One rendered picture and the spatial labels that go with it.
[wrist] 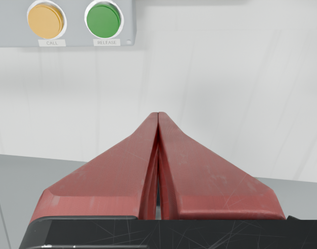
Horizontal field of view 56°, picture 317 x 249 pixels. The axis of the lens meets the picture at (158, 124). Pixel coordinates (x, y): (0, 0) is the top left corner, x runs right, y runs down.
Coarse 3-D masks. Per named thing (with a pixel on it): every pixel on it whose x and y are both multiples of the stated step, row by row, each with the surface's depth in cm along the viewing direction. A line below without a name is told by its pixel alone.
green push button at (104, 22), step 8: (96, 8) 35; (104, 8) 35; (112, 8) 35; (88, 16) 35; (96, 16) 35; (104, 16) 35; (112, 16) 35; (88, 24) 36; (96, 24) 36; (104, 24) 36; (112, 24) 36; (96, 32) 36; (104, 32) 36; (112, 32) 36
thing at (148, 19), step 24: (144, 0) 45; (168, 0) 45; (192, 0) 45; (216, 0) 45; (240, 0) 45; (264, 0) 45; (288, 0) 45; (312, 0) 45; (144, 24) 47; (168, 24) 47; (192, 24) 47; (216, 24) 47; (240, 24) 47; (264, 24) 47; (288, 24) 47; (312, 24) 47
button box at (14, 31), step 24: (0, 0) 36; (24, 0) 36; (48, 0) 35; (72, 0) 36; (96, 0) 35; (120, 0) 36; (0, 24) 37; (24, 24) 37; (72, 24) 37; (120, 24) 37
